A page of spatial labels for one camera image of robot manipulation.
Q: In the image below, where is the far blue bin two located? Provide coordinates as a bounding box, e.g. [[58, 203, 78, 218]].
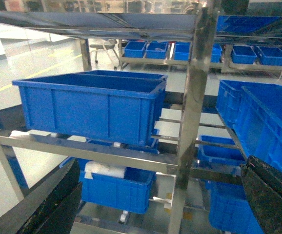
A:
[[146, 42, 168, 59]]

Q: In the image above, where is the far blue bin one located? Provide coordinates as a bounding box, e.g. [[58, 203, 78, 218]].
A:
[[124, 41, 147, 58]]

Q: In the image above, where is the white packing material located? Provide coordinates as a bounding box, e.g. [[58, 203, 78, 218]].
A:
[[84, 161, 126, 179]]

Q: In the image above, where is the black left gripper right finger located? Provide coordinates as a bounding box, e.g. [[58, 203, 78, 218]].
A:
[[241, 156, 282, 234]]

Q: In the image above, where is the far blue bin three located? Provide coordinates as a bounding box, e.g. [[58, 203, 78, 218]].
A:
[[174, 42, 190, 61]]

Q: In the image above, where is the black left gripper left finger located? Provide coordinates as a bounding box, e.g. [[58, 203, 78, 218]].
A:
[[0, 159, 82, 234]]

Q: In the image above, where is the blue bin on top shelf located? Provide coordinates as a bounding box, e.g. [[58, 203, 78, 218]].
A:
[[217, 16, 282, 34]]

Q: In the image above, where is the grey stool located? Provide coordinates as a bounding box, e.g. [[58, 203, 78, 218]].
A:
[[89, 39, 120, 70]]

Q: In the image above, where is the stainless steel shelf frame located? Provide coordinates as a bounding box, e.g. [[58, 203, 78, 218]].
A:
[[0, 0, 282, 234]]

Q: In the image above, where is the far blue bin four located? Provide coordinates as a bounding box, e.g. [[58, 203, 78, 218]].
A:
[[211, 43, 222, 63]]

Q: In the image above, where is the blue bin lower right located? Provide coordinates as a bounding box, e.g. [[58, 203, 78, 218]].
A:
[[209, 182, 263, 234]]

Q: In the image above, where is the blue bin lower left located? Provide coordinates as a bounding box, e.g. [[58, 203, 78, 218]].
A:
[[77, 158, 156, 214]]

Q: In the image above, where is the blue bin front left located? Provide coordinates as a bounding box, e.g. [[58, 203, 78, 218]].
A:
[[12, 73, 166, 146]]

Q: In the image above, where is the blue bin behind left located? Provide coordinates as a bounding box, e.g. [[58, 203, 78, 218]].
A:
[[79, 70, 168, 121]]

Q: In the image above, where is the far blue bin five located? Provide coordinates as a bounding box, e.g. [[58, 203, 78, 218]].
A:
[[231, 45, 257, 64]]

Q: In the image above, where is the large blue crate right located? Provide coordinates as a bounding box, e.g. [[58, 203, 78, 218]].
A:
[[216, 80, 282, 172]]

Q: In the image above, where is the far blue bin six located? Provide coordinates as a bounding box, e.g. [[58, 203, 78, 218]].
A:
[[254, 46, 282, 66]]

